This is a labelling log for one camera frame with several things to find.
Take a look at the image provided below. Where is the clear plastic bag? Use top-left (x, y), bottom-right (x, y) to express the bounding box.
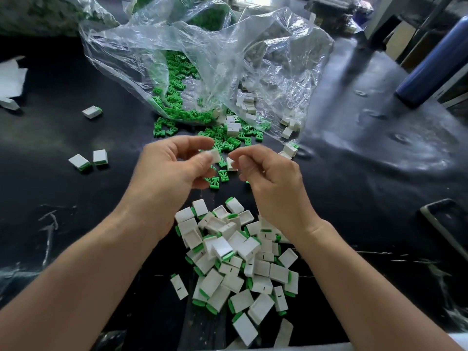
top-left (79, 0), bottom-right (335, 136)

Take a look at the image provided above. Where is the grey machine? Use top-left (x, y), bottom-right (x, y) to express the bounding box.
top-left (307, 0), bottom-right (370, 30)

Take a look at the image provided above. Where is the person's right forearm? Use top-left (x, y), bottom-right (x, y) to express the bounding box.
top-left (289, 221), bottom-right (463, 351)

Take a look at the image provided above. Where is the person's left hand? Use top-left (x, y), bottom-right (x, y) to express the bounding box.
top-left (117, 135), bottom-right (220, 242)

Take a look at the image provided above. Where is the pile of green clips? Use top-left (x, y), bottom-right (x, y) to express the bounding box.
top-left (151, 51), bottom-right (301, 191)

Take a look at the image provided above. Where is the white metal frame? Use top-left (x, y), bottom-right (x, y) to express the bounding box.
top-left (364, 0), bottom-right (468, 61)

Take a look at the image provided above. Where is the person's right hand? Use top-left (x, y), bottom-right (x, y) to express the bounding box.
top-left (228, 144), bottom-right (323, 242)

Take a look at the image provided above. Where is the heap of white caps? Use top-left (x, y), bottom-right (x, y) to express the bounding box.
top-left (223, 90), bottom-right (302, 173)

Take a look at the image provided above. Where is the white paper sheet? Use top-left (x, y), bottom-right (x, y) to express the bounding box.
top-left (0, 58), bottom-right (29, 99)

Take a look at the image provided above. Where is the pile of assembled white-green pieces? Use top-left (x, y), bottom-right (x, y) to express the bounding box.
top-left (174, 195), bottom-right (301, 348)

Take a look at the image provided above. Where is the blue cylinder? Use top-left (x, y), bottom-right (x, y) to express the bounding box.
top-left (395, 17), bottom-right (468, 109)

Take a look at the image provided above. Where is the person's left forearm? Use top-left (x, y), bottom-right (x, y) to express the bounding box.
top-left (0, 210), bottom-right (165, 351)

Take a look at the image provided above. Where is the plastic bag full of green pieces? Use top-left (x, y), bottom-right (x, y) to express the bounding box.
top-left (126, 0), bottom-right (235, 32)

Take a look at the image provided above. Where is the black smartphone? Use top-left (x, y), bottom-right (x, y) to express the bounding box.
top-left (420, 198), bottom-right (468, 262)

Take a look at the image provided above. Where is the brown cardboard box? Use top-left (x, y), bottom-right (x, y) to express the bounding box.
top-left (386, 19), bottom-right (419, 63)

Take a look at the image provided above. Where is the large bag of assembled pieces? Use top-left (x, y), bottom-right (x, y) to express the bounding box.
top-left (0, 0), bottom-right (121, 35)

